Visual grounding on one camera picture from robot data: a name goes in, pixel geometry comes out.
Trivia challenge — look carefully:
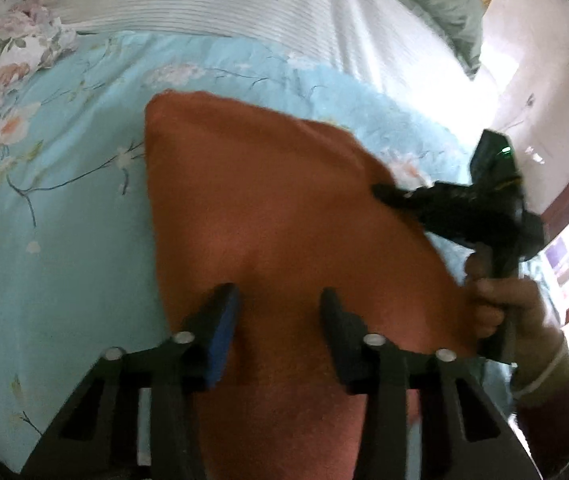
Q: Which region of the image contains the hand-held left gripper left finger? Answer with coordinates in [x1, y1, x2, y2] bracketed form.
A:
[19, 282, 241, 480]

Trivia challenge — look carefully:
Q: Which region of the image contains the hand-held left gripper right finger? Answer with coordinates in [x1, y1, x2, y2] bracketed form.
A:
[319, 287, 540, 480]

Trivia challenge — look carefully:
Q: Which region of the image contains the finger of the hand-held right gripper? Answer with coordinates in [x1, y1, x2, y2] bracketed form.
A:
[372, 182, 430, 212]

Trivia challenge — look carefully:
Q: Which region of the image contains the orange knit sweater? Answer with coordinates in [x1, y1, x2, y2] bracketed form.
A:
[143, 89, 505, 480]

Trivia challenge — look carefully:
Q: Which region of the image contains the person's right forearm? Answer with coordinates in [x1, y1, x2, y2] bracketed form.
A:
[511, 350, 569, 480]

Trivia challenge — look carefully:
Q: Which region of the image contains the person's right hand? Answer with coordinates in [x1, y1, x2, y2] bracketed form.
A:
[462, 250, 569, 391]

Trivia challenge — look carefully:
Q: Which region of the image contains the white floral bed sheet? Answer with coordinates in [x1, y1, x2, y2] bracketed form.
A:
[469, 0, 569, 216]

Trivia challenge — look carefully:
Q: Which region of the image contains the light blue floral bed sheet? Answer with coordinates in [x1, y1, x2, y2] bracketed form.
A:
[0, 30, 555, 476]

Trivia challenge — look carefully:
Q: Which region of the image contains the grey-green pillow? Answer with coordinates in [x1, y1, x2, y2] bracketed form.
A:
[359, 0, 485, 78]

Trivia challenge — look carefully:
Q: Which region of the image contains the white striped blanket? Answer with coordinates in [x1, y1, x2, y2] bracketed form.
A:
[29, 0, 500, 126]

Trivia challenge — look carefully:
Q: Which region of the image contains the white floral pillow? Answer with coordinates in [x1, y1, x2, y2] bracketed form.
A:
[0, 0, 80, 131]

